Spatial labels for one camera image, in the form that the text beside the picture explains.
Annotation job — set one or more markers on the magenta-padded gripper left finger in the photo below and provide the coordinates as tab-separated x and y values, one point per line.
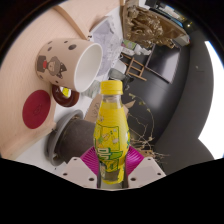
78	171

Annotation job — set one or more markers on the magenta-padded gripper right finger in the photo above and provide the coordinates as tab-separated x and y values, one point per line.
148	171

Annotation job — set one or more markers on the yellow drink bottle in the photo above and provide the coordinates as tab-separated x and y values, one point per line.
111	133

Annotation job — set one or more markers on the grey plant saucer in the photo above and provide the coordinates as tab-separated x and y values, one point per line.
55	143

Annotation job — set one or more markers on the brown cardboard box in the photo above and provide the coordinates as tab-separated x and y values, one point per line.
91	111

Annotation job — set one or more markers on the flat round red coaster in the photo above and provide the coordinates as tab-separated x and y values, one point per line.
36	109

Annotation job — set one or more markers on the long ceiling light strip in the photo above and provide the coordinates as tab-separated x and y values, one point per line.
213	106

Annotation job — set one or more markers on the grey spray bottle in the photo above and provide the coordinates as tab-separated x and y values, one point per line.
118	75

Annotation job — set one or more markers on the wooden easel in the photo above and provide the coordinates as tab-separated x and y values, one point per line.
135	68

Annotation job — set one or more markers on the cream spotted mug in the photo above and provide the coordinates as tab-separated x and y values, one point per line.
66	63

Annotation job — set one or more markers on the beige table mat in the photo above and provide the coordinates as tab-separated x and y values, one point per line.
20	76

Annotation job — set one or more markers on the white bottle with green label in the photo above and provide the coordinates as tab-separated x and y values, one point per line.
131	46

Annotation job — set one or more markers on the golden relief sculpture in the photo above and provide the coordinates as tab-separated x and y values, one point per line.
146	26

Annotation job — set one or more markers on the black wall television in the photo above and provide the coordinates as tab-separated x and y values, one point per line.
165	63

